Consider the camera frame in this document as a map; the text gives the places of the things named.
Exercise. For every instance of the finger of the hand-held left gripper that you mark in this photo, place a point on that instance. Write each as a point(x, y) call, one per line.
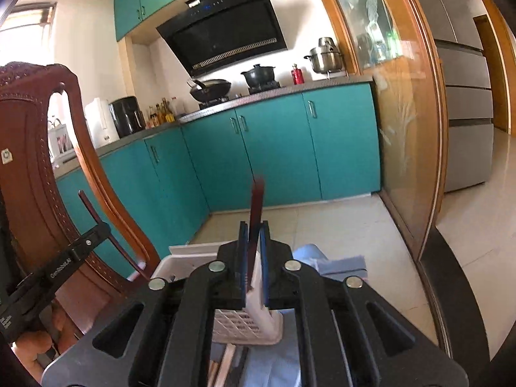
point(94, 237)

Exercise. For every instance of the blue striped table cloth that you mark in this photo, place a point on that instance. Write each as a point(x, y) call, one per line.
point(338, 268)

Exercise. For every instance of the row of condiment bottles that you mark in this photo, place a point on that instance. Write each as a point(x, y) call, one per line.
point(161, 115)

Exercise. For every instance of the carved wooden chair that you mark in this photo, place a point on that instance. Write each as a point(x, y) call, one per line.
point(36, 193)

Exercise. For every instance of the black cooking pot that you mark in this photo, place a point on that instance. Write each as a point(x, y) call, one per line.
point(258, 76)

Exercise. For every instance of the white plastic utensil basket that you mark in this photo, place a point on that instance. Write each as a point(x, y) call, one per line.
point(242, 322)

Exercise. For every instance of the wooden framed glass door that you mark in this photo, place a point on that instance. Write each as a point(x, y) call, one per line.
point(407, 129)

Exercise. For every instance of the wooden door frame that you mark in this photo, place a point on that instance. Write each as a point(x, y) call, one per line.
point(500, 80)

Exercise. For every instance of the white picture frame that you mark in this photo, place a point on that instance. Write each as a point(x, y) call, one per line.
point(61, 141)

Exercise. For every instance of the person's left hand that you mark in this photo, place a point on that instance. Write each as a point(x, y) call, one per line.
point(34, 348)

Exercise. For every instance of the white kitchen appliance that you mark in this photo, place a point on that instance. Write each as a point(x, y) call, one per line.
point(98, 123)

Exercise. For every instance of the black air fryer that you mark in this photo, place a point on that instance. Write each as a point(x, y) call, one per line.
point(127, 117)

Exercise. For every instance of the black wok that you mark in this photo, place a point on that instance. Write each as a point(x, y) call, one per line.
point(211, 88)

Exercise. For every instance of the silver refrigerator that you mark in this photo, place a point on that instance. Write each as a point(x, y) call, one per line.
point(463, 100)

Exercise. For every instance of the red bottle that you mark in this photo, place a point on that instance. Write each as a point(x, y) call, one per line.
point(297, 75)

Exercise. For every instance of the stainless steel steamer pot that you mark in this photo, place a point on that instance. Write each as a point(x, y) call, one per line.
point(325, 58)

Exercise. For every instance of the black range hood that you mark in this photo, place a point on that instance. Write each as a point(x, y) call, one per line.
point(225, 28)

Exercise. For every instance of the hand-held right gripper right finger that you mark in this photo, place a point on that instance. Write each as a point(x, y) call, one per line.
point(264, 268)

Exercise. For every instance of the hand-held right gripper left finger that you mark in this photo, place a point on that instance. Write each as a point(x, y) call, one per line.
point(242, 262)

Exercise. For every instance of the window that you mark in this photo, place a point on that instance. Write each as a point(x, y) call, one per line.
point(28, 18)

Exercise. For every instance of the black gas stove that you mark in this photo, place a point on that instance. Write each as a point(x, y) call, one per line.
point(264, 86)

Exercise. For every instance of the dark brown chopstick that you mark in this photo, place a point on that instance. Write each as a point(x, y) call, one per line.
point(257, 205)
point(90, 209)

